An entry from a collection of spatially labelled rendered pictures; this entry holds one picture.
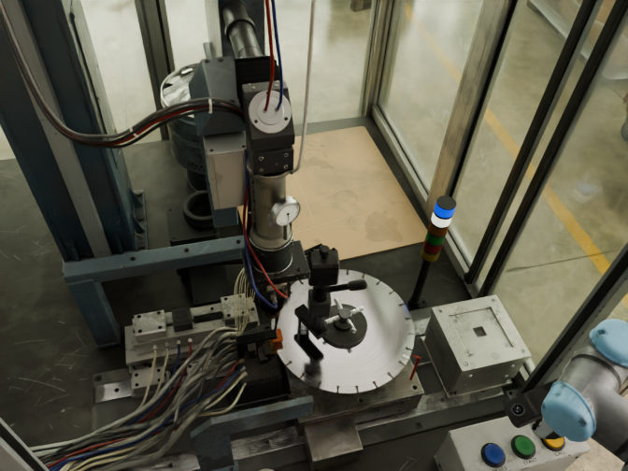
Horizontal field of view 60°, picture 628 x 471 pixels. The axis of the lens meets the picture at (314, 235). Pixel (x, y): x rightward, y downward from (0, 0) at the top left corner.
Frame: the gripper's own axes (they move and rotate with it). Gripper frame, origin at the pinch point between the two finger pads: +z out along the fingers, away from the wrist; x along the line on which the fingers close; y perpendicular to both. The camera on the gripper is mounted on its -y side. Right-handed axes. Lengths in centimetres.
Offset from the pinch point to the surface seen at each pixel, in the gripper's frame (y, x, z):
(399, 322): -16.1, 31.2, 2.8
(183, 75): -54, 121, -12
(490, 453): -7.5, -0.3, 7.0
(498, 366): 5.0, 18.3, 10.1
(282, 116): -43, 32, -60
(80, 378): -92, 45, 21
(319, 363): -37.1, 25.5, 2.3
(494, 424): -3.2, 5.3, 8.2
